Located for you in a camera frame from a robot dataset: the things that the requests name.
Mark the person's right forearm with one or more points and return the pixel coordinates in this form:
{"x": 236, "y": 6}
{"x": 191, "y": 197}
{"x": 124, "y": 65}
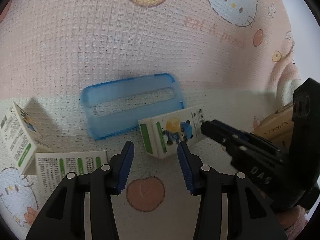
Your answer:
{"x": 292, "y": 222}

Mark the tan cardboard box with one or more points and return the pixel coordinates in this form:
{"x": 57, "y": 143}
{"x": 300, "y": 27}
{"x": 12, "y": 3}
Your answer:
{"x": 275, "y": 127}

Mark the white carton with cartoon print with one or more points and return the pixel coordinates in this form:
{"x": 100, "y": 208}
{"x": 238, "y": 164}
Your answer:
{"x": 17, "y": 135}
{"x": 160, "y": 130}
{"x": 55, "y": 165}

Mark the printed pink blanket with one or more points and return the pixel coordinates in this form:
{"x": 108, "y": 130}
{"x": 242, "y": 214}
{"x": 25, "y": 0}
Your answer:
{"x": 100, "y": 42}

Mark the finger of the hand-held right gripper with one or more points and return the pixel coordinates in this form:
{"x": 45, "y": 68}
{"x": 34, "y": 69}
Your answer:
{"x": 217, "y": 136}
{"x": 240, "y": 133}

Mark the blue translucent plastic case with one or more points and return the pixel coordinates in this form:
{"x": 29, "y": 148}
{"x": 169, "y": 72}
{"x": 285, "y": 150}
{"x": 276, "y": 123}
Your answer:
{"x": 112, "y": 127}

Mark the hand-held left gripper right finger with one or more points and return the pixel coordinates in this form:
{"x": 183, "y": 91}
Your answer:
{"x": 186, "y": 170}

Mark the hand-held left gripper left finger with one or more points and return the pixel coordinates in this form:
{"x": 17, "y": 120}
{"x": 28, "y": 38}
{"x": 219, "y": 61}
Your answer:
{"x": 126, "y": 165}

